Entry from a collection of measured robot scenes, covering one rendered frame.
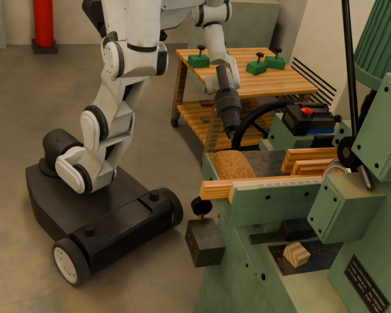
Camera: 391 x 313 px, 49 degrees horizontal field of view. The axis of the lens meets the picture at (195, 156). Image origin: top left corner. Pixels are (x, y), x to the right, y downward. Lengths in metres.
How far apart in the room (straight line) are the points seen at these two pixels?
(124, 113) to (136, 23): 0.74
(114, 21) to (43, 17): 2.60
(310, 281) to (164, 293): 0.99
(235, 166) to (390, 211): 0.37
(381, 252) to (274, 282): 0.26
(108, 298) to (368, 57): 1.37
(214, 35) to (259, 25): 1.74
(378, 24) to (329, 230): 0.40
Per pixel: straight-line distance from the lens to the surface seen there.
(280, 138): 1.22
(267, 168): 1.12
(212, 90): 1.54
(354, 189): 0.84
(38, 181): 2.12
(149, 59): 0.96
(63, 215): 1.94
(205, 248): 1.25
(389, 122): 0.73
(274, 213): 1.03
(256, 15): 3.27
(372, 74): 0.93
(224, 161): 1.05
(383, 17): 0.92
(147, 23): 0.92
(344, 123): 1.07
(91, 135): 1.66
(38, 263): 2.00
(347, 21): 0.90
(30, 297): 1.90
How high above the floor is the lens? 1.54
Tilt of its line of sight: 36 degrees down
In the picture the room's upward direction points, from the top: 11 degrees clockwise
